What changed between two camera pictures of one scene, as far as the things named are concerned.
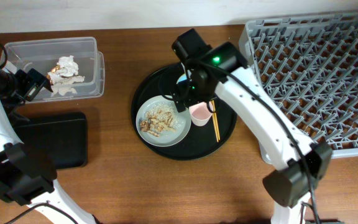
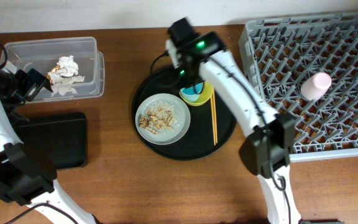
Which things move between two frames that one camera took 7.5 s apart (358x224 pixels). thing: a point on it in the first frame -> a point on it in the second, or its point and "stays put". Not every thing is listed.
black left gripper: [36, 83] stays put
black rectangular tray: [62, 135] stays put
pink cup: [200, 113] -> [316, 86]
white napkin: [63, 78] stays put
